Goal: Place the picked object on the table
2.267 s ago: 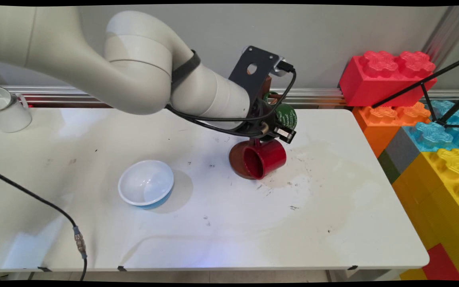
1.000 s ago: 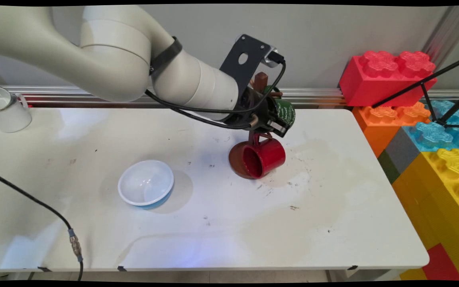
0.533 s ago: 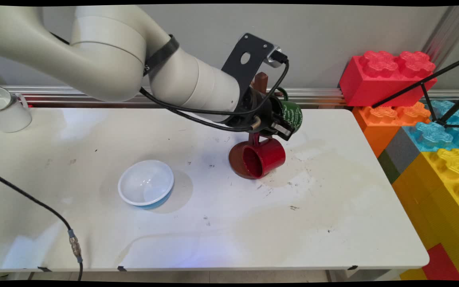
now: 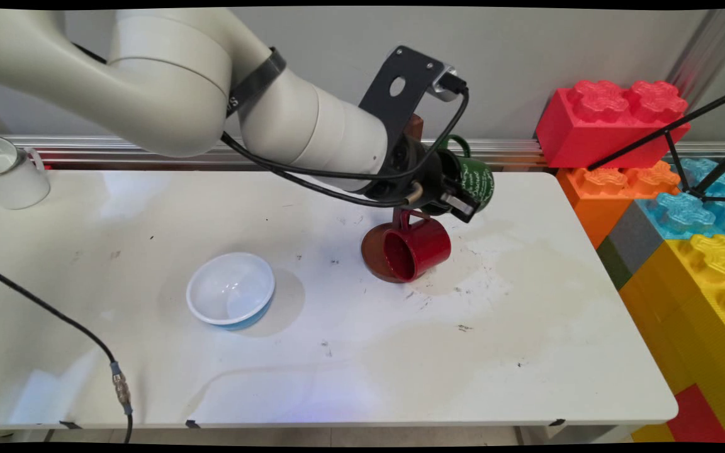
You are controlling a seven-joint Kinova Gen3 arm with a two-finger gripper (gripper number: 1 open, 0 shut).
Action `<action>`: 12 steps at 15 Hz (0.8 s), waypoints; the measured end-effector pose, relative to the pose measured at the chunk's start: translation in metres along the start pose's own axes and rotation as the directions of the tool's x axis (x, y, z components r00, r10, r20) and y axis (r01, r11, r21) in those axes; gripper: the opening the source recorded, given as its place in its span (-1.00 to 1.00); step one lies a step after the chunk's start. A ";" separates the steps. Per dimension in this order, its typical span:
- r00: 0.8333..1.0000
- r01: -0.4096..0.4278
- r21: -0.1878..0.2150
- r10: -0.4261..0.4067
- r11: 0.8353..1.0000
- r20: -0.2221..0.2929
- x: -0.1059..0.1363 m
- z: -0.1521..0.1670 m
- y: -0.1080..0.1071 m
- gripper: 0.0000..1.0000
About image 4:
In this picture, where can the slanted aluminium profile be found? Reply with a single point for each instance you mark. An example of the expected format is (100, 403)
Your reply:
(708, 50)

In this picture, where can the grey giant building block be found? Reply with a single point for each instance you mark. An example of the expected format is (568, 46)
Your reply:
(636, 236)

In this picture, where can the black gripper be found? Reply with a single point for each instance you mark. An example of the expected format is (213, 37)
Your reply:
(410, 157)

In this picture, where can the orange giant building block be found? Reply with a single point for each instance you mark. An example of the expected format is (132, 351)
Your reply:
(595, 201)

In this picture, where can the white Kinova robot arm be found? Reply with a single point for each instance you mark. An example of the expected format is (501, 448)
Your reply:
(167, 75)

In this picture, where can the horizontal aluminium rail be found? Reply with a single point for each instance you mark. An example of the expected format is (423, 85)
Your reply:
(513, 151)

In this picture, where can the small red giant building block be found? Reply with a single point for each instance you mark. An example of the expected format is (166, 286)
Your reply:
(696, 418)

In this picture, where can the green enamel mug white script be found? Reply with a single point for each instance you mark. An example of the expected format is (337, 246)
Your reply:
(479, 179)

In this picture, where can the black tripod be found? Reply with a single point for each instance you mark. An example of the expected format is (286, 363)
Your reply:
(652, 136)

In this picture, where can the yellow giant building block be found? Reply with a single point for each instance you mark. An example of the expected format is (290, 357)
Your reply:
(683, 302)

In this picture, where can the white bowl blue outside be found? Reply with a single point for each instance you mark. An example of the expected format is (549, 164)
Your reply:
(230, 286)

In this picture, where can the dark green giant building block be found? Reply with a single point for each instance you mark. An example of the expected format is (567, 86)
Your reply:
(614, 264)

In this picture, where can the brown wooden mug tree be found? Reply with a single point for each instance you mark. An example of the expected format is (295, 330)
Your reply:
(372, 251)

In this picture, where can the red enamel mug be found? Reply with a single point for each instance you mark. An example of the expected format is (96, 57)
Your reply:
(427, 246)

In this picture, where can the blue giant building block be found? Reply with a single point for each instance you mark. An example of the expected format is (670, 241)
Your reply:
(683, 214)

